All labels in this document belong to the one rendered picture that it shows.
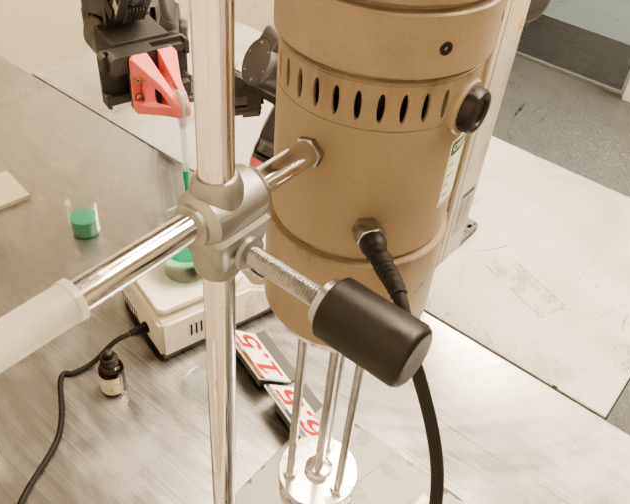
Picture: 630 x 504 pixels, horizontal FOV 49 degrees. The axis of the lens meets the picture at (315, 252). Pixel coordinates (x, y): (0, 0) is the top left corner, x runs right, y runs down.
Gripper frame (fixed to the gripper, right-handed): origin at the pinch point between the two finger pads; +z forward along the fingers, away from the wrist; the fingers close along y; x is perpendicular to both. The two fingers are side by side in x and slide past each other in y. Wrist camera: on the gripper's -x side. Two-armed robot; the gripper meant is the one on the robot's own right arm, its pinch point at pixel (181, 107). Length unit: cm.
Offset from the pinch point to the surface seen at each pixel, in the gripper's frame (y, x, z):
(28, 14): 26, 63, -163
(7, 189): -13, 32, -38
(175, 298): -4.2, 23.1, 4.0
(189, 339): -3.6, 29.5, 5.7
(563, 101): 247, 126, -104
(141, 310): -7.3, 27.1, 0.3
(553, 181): 69, 32, 5
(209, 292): -17.2, -16.5, 38.3
